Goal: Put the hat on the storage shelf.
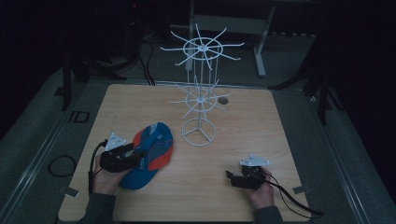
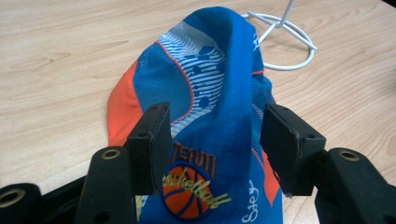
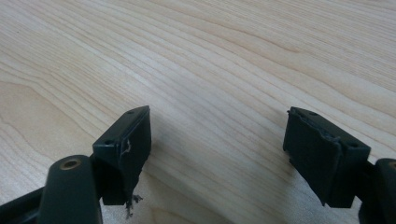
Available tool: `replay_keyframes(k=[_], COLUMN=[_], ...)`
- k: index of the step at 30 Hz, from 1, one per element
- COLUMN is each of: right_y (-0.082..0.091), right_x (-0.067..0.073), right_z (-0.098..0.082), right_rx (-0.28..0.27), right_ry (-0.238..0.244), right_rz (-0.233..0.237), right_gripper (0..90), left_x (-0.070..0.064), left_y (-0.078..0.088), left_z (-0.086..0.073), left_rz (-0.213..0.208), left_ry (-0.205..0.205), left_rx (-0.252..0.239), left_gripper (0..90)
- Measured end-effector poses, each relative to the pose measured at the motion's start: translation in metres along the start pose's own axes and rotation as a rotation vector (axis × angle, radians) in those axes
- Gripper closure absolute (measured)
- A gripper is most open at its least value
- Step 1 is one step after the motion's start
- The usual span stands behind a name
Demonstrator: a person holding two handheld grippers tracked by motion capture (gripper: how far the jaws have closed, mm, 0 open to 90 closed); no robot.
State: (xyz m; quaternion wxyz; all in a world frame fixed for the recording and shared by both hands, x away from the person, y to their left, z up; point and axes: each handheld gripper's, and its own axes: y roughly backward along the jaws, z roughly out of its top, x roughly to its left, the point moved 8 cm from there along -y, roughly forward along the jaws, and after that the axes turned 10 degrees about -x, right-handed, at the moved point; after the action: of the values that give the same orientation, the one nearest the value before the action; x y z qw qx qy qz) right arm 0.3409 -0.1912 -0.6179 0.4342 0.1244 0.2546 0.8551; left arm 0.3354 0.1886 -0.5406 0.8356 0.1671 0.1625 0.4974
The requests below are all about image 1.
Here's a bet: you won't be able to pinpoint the white metal desk frame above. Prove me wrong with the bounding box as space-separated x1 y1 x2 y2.
185 0 277 78

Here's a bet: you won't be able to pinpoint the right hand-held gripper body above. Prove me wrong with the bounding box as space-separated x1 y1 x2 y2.
231 154 271 191

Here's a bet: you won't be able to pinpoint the blue and orange cap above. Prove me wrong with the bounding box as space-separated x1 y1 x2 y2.
119 121 175 190

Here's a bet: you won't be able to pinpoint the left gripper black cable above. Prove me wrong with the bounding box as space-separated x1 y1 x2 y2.
88 139 108 197

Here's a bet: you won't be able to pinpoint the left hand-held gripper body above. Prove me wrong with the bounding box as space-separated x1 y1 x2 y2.
99 132 141 174

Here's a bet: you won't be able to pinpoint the black stand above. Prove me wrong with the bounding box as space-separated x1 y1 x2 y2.
268 46 345 126
61 18 143 112

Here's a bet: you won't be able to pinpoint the black cable loop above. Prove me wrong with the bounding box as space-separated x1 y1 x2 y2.
47 154 78 178

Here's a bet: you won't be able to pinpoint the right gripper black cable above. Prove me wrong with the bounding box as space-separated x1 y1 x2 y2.
264 169 325 218

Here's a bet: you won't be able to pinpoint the person's left hand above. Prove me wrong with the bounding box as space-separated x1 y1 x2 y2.
92 154 131 196

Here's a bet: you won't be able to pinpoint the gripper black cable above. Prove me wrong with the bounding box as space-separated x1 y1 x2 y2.
264 169 325 218
88 139 108 197

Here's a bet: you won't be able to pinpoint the person's right hand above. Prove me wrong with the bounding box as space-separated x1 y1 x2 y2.
243 166 276 212

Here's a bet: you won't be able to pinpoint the grey tape patch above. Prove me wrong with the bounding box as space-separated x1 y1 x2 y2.
59 186 80 199
292 185 312 194

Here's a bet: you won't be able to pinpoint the white wire hat rack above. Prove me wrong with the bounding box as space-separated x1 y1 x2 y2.
160 22 246 147

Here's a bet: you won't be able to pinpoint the black floor cables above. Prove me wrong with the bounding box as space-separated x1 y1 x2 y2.
136 38 157 87

